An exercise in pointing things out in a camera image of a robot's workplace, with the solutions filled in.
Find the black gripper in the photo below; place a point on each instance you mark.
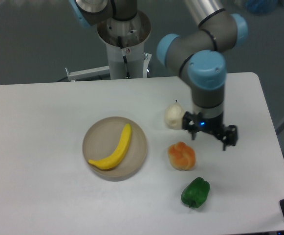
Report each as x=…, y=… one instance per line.
x=210, y=121

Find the yellow banana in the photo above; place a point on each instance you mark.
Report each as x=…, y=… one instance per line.
x=118, y=154

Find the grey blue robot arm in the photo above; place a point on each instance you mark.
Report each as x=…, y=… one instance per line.
x=196, y=59

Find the beige round plate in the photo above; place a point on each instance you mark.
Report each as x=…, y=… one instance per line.
x=102, y=139

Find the white pear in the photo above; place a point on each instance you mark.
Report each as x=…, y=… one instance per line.
x=173, y=116

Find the orange bread roll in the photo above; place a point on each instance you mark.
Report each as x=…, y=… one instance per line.
x=181, y=156

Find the green bell pepper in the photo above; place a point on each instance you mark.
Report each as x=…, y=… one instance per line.
x=196, y=193

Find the blue plastic bag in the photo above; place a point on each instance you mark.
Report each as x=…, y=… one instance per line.
x=260, y=7

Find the white metal bracket left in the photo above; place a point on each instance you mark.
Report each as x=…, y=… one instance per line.
x=88, y=75

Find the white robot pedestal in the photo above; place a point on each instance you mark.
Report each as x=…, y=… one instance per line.
x=125, y=42

